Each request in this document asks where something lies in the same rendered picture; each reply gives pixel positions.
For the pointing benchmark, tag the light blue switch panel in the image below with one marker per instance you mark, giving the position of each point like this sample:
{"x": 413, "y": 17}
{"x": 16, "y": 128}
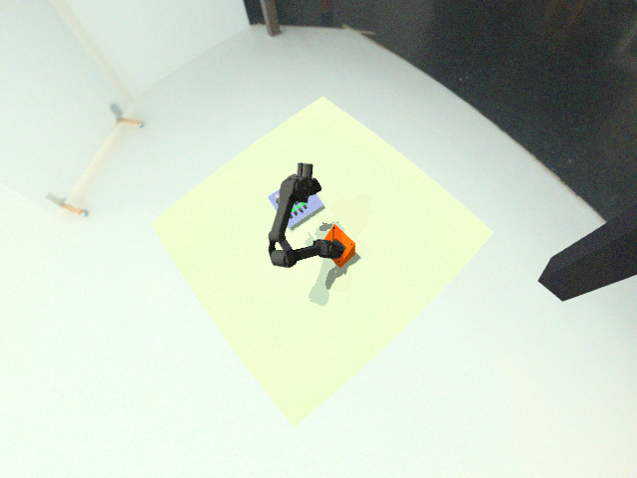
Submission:
{"x": 300, "y": 210}

